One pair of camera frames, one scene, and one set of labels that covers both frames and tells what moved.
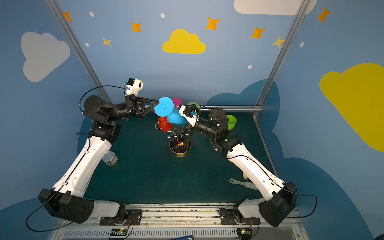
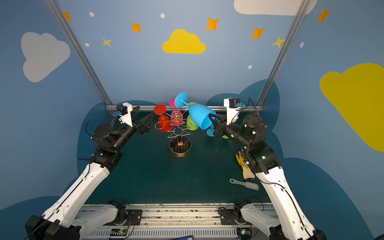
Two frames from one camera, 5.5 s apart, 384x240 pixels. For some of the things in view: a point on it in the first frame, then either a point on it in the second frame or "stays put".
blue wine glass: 165,108 to 200,113
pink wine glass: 177,102 to 176,116
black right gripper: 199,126 to 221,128
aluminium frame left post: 61,16 stays put
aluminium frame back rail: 232,107 stays put
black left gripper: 132,105 to 141,127
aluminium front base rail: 171,221 stays put
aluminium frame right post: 259,106 stays put
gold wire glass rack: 179,144 stays put
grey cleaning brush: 246,184 stays put
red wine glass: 164,124 stays put
